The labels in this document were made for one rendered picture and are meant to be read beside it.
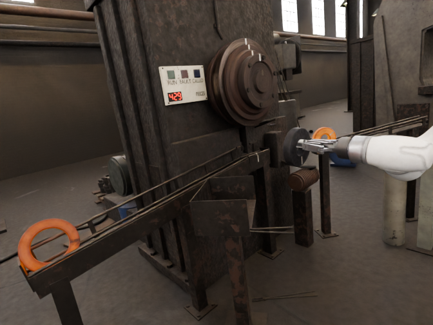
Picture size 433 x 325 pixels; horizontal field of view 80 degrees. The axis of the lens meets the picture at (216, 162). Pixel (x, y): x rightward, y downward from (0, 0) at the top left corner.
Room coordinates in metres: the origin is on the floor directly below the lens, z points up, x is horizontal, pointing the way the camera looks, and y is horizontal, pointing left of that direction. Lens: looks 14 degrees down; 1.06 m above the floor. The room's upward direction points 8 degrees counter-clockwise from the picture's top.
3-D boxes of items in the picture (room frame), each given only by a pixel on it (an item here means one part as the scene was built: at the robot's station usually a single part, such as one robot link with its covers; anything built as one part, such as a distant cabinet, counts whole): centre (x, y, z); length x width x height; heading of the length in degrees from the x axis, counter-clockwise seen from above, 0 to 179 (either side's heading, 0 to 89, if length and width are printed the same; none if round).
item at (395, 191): (1.48, -1.09, 0.26); 0.12 x 0.12 x 0.52
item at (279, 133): (1.68, -0.40, 0.68); 0.11 x 0.08 x 0.24; 40
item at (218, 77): (1.51, -0.23, 1.11); 0.47 x 0.06 x 0.47; 130
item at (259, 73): (1.44, -0.29, 1.11); 0.28 x 0.06 x 0.28; 130
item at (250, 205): (0.96, -0.02, 0.36); 0.26 x 0.20 x 0.72; 165
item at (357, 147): (0.81, -0.48, 0.83); 0.09 x 0.06 x 0.09; 130
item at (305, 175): (1.62, -0.56, 0.27); 0.22 x 0.13 x 0.53; 130
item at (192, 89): (1.38, 0.11, 1.15); 0.26 x 0.02 x 0.18; 130
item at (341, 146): (0.87, -0.43, 0.84); 0.09 x 0.08 x 0.07; 40
